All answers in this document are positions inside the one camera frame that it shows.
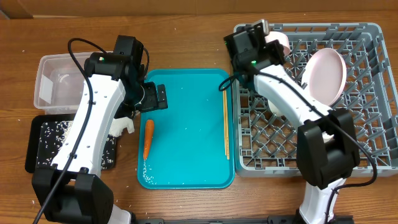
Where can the white tissue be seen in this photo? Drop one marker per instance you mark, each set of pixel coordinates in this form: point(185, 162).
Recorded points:
point(118, 126)

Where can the pink bowl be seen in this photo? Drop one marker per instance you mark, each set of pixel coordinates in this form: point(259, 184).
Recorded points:
point(281, 38)

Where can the grey dishwasher rack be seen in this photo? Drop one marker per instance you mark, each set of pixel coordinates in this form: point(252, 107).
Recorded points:
point(266, 143)

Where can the large white plate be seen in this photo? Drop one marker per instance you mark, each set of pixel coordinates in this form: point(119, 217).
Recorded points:
point(324, 76)

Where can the cream bowl with food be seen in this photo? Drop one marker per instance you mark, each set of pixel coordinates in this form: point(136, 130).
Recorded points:
point(274, 109)

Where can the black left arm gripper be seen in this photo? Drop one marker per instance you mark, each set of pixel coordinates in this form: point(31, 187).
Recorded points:
point(151, 102)

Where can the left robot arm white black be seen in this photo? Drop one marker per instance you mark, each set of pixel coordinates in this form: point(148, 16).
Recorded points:
point(70, 189)

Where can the food scraps and rice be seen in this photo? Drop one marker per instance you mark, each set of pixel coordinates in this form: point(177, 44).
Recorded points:
point(53, 135)

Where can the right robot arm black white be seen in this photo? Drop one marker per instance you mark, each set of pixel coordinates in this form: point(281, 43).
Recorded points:
point(327, 150)

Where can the wooden chopstick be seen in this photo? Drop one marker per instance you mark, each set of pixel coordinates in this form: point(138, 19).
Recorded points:
point(225, 114)
point(228, 132)

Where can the clear plastic bin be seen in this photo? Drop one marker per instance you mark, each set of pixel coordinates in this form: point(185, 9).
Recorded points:
point(58, 85)

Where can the orange carrot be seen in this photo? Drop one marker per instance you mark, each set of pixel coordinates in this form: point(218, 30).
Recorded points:
point(148, 136)

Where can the white plastic cup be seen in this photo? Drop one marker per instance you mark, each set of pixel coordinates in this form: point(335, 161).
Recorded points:
point(327, 137)

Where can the teal plastic tray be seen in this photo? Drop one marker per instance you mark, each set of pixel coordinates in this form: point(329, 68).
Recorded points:
point(187, 150)

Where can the black waste tray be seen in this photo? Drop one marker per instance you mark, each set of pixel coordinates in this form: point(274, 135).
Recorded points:
point(32, 149)

